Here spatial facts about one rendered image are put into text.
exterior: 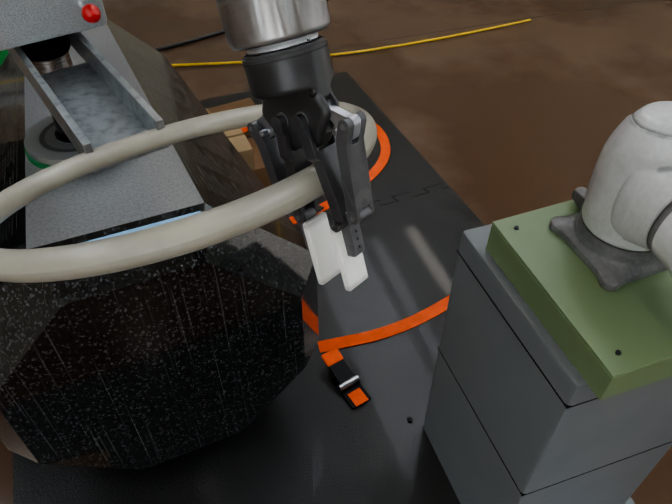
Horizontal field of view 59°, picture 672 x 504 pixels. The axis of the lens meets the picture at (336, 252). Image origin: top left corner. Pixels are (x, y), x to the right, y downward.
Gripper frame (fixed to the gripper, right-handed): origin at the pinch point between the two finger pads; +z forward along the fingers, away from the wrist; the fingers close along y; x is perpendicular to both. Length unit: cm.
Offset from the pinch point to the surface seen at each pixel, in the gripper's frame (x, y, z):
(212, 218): 11.3, 1.5, -8.8
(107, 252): 18.6, 6.7, -8.6
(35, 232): 2, 80, 7
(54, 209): -5, 83, 5
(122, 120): -11, 54, -11
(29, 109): -21, 119, -12
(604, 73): -315, 86, 61
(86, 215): -8, 77, 7
